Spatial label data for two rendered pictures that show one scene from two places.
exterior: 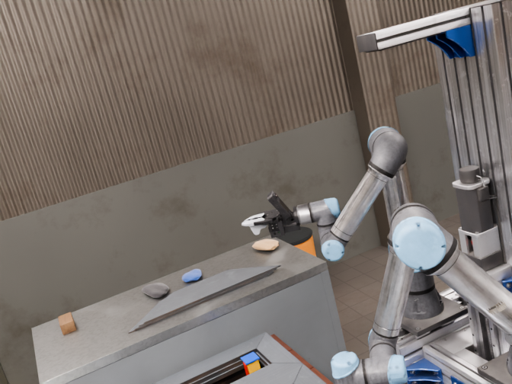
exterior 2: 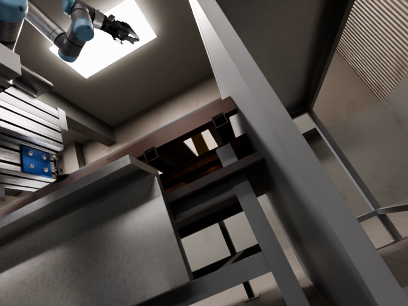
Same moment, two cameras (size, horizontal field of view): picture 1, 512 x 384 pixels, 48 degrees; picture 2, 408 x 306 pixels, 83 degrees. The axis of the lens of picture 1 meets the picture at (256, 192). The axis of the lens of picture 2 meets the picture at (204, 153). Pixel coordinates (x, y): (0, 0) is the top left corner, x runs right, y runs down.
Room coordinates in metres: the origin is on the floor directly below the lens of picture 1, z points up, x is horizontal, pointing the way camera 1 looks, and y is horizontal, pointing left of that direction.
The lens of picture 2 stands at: (2.51, -0.67, 0.35)
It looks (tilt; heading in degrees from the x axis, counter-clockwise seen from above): 22 degrees up; 117
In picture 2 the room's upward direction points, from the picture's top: 24 degrees counter-clockwise
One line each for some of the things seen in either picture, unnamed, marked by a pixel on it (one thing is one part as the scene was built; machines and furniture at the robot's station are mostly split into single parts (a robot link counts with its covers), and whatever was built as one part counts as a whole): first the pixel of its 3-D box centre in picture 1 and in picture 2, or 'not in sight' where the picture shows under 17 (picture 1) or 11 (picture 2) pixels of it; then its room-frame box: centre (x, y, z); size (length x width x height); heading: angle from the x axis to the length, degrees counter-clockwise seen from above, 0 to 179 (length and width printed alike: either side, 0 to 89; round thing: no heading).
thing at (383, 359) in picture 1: (384, 367); not in sight; (1.35, -0.22, 1.17); 0.11 x 0.11 x 0.08; 77
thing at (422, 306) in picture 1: (420, 296); not in sight; (1.84, -0.47, 1.09); 0.15 x 0.15 x 0.10
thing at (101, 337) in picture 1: (177, 299); (274, 71); (2.49, 0.48, 1.03); 1.30 x 0.60 x 0.04; 111
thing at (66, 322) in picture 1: (67, 323); not in sight; (2.43, 0.98, 1.08); 0.12 x 0.06 x 0.05; 20
